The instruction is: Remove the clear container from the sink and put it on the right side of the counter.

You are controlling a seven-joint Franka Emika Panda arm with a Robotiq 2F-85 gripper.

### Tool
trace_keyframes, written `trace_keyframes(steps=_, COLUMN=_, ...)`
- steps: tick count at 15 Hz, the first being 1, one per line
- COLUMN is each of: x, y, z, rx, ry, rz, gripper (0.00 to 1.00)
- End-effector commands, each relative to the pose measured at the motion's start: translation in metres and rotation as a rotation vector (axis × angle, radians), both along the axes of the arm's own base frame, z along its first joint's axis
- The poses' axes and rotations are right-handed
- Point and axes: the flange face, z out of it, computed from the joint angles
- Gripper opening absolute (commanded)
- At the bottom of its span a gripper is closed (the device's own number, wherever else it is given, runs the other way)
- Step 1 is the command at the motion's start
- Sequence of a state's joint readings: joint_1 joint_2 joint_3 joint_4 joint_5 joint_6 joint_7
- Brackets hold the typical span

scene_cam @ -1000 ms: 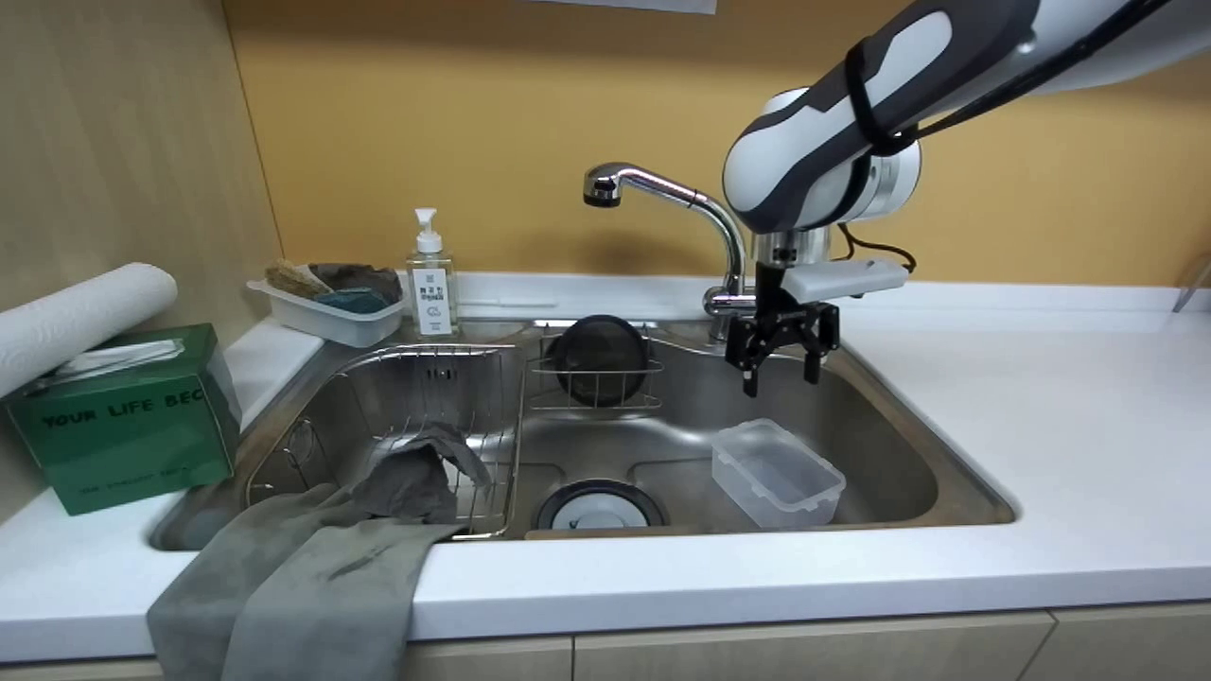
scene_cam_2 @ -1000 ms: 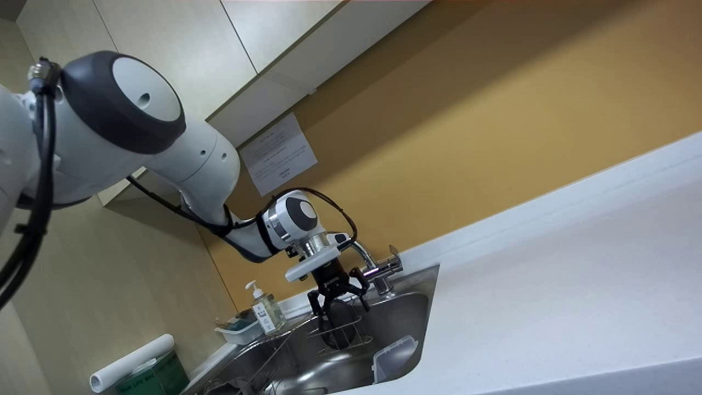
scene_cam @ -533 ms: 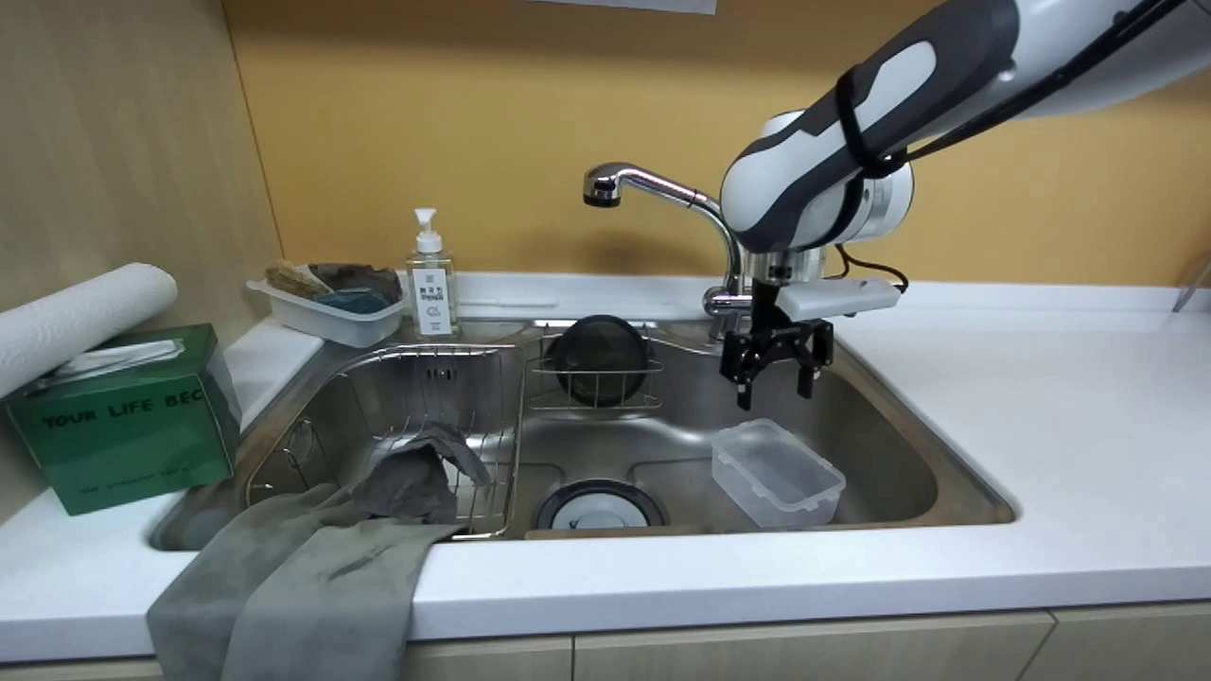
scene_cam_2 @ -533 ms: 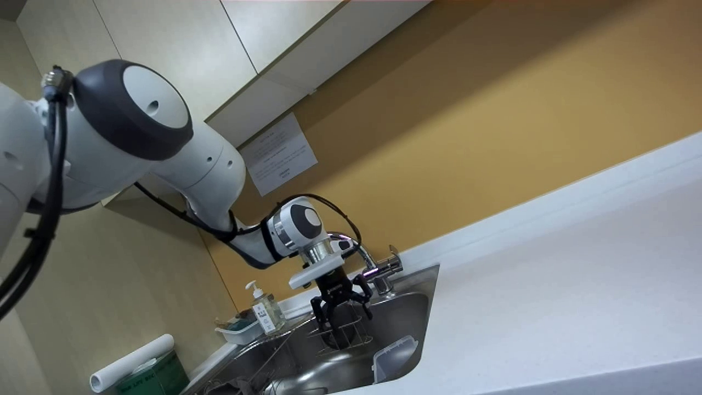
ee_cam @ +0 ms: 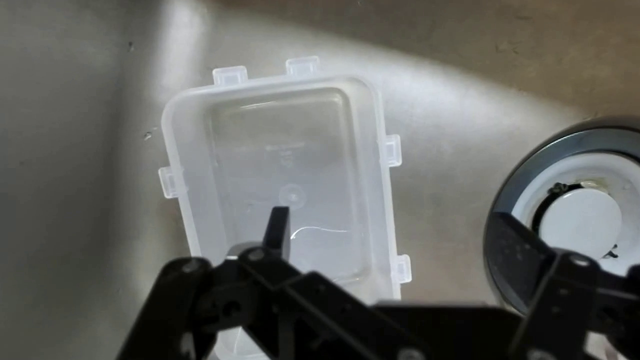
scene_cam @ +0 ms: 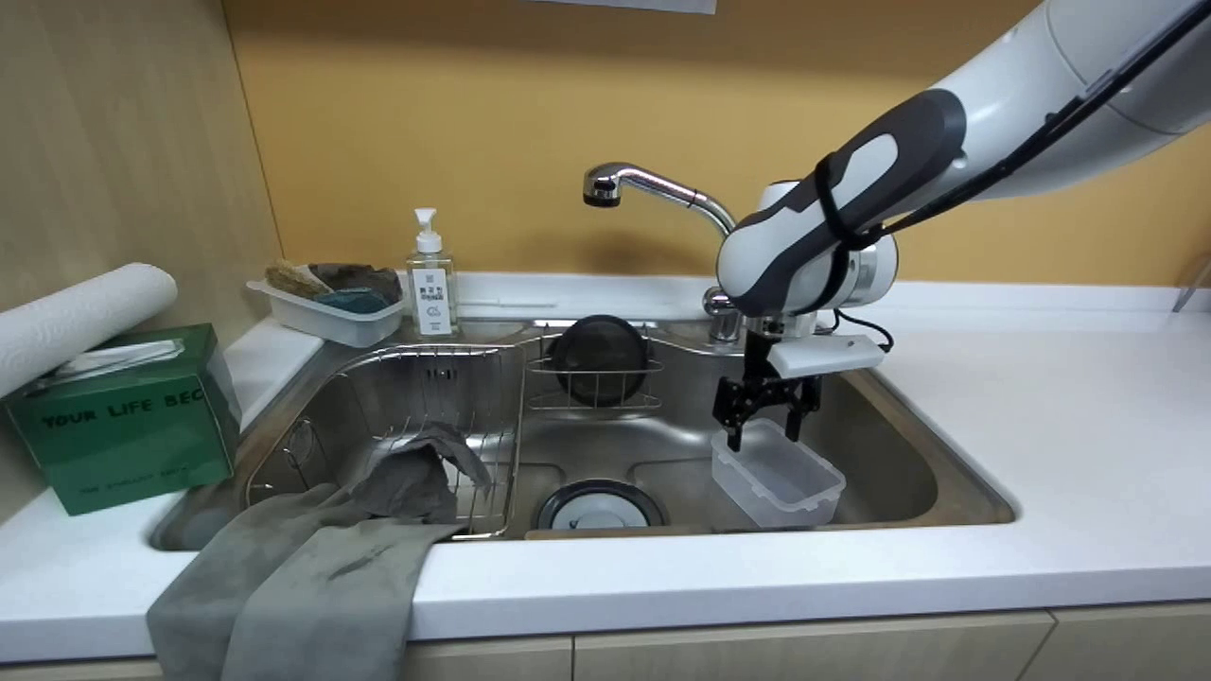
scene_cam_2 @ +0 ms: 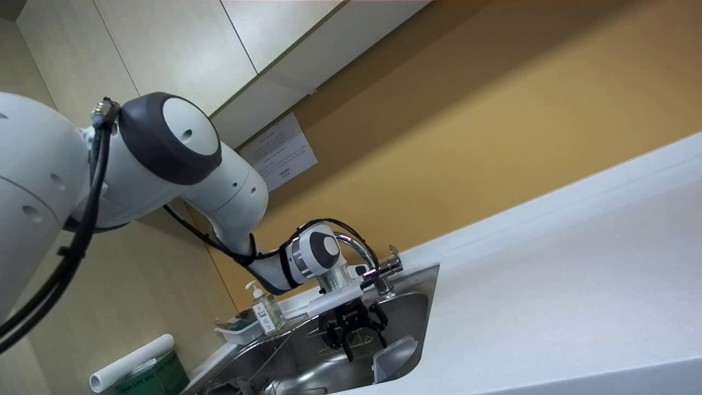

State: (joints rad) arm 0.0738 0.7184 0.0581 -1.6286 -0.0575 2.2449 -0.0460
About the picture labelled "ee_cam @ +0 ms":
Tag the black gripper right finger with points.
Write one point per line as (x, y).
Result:
(566, 300)

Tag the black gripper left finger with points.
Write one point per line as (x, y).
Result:
(192, 300)

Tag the clear plastic container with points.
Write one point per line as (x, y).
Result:
(286, 147)

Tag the stainless steel sink basin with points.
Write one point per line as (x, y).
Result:
(81, 167)

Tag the black tape roll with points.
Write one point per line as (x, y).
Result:
(580, 221)

